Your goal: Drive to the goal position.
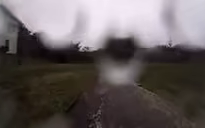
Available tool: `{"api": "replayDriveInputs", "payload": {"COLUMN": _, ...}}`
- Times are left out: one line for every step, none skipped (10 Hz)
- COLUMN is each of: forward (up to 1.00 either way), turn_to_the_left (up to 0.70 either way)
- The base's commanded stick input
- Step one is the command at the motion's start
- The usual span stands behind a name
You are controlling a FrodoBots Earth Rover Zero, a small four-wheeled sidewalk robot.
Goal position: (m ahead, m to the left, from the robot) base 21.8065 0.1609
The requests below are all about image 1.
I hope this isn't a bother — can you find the row of dark trees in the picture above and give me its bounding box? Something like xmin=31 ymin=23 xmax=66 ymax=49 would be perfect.
xmin=39 ymin=39 xmax=205 ymax=65

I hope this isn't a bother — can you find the grey asphalt path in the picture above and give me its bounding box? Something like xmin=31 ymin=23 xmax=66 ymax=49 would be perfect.
xmin=33 ymin=82 xmax=198 ymax=128

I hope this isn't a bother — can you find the grass field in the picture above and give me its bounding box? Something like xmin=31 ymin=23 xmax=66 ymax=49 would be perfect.
xmin=0 ymin=62 xmax=98 ymax=128

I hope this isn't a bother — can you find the grass verge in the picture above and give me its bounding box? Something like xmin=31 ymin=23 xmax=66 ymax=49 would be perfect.
xmin=136 ymin=61 xmax=205 ymax=118

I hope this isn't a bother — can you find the dark building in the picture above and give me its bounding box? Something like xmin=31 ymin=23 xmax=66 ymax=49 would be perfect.
xmin=16 ymin=26 xmax=47 ymax=60

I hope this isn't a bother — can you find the white house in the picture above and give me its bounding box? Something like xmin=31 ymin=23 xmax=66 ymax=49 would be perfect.
xmin=0 ymin=3 xmax=24 ymax=56

